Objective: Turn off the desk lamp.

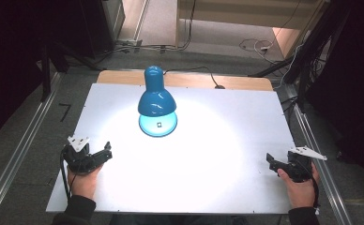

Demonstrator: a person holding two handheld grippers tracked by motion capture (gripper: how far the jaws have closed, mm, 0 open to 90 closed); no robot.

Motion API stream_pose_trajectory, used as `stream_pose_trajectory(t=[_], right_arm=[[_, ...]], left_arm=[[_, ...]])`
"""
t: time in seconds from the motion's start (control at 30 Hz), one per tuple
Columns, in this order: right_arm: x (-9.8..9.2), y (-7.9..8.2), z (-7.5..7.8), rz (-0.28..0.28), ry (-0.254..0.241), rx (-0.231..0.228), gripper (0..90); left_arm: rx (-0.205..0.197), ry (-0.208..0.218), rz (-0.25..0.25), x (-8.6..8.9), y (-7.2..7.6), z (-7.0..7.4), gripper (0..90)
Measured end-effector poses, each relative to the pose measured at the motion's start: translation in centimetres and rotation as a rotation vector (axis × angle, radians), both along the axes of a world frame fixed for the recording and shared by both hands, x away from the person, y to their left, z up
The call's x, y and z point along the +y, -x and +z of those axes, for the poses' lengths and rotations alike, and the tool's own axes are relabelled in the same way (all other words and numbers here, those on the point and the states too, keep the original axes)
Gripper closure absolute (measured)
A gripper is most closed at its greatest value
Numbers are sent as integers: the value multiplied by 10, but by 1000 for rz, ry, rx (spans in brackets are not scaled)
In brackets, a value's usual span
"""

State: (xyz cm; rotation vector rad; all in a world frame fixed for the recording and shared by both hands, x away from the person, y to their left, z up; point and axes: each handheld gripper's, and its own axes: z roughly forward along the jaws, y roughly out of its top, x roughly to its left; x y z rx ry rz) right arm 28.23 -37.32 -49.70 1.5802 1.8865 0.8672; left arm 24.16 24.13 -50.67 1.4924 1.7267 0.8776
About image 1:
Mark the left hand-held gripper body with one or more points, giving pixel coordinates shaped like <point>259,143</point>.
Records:
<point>78,156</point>

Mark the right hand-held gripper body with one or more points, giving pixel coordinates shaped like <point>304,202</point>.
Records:
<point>299,168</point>

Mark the blue desk lamp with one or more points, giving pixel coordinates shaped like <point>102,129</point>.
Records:
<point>156,100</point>

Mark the person's right hand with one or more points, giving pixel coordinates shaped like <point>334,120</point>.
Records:
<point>300,193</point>

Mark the person's left hand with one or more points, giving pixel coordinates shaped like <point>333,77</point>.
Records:
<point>83,184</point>

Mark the white table board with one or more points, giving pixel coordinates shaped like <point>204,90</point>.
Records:
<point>217,150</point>

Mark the black metal stand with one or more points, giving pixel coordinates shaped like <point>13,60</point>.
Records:
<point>308,56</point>
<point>47,72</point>

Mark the metal floor rail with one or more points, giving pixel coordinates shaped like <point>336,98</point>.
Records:
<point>321,162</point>
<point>17,153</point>

